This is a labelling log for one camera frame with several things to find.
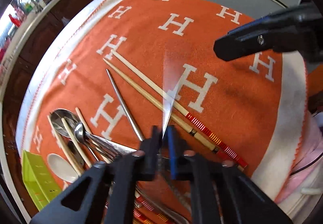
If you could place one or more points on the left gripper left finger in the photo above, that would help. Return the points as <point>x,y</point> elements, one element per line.
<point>105,193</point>

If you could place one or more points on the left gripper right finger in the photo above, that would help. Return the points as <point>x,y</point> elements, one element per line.
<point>219,194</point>

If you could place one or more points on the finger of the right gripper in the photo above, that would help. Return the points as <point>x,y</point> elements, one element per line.
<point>298,28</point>

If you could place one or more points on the beige chopstick red striped end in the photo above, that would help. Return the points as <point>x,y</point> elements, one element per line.
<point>206,132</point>

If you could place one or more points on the white ceramic soup spoon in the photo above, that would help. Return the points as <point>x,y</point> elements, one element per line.
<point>61,168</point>

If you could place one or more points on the small steel spoon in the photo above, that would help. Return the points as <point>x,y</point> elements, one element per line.
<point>79,134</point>

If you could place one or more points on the large steel spoon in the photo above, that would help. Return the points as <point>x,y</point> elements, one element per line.
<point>65,122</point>

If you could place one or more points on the steel chopstick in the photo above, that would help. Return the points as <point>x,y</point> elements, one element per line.
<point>125,108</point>

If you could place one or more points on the green plastic utensil tray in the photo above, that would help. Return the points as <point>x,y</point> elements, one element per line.
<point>38,181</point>

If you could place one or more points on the orange H-pattern blanket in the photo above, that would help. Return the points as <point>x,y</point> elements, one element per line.
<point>256,104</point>

